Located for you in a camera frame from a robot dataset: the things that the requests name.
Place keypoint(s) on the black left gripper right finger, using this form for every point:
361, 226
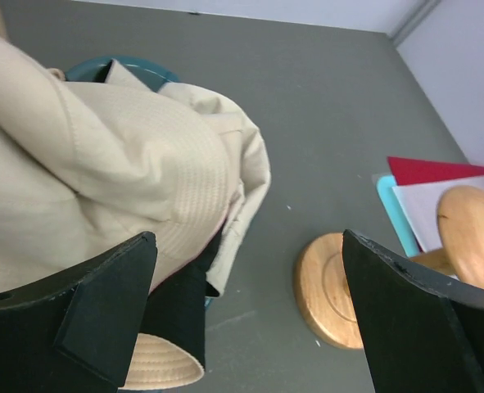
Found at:
422, 331

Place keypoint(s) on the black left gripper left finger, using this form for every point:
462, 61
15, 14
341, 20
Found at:
75, 331

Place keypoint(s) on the beige bucket hat pink lining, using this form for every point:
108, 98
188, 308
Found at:
85, 166

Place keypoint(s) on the teal plastic sheet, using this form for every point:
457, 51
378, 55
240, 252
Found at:
399, 222

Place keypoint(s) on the red folder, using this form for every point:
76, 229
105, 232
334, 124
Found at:
409, 171

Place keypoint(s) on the teal plastic basket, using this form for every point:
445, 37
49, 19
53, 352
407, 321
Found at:
96, 70

